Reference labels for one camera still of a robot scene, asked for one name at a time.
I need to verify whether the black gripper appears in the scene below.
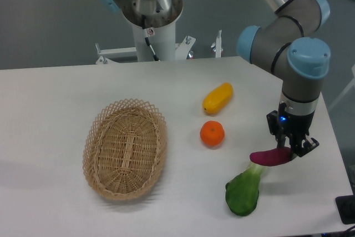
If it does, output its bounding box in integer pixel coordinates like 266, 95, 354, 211
266, 103, 320, 161

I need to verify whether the purple sweet potato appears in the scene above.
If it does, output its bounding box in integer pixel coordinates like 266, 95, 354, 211
250, 147, 292, 167

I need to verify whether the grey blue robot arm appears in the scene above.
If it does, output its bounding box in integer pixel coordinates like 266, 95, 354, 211
101, 0, 331, 167

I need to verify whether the woven wicker oval basket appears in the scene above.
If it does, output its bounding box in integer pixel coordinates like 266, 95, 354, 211
83, 99, 168, 201

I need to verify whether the green bok choy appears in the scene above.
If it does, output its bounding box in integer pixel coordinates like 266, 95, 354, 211
225, 163, 266, 216

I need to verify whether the black device at edge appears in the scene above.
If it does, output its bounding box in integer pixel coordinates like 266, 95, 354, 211
335, 195, 354, 225

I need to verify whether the orange tangerine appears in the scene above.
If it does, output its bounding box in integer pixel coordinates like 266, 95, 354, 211
200, 120, 225, 147

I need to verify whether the yellow mango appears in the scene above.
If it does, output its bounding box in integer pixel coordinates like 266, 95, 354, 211
202, 82, 233, 114

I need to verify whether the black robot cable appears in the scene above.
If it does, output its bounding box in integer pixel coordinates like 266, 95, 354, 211
140, 14, 161, 62

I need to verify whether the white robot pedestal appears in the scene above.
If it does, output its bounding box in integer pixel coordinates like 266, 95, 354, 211
122, 0, 182, 58

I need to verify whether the white metal frame bracket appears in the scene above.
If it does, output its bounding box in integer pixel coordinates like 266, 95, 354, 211
94, 29, 224, 64

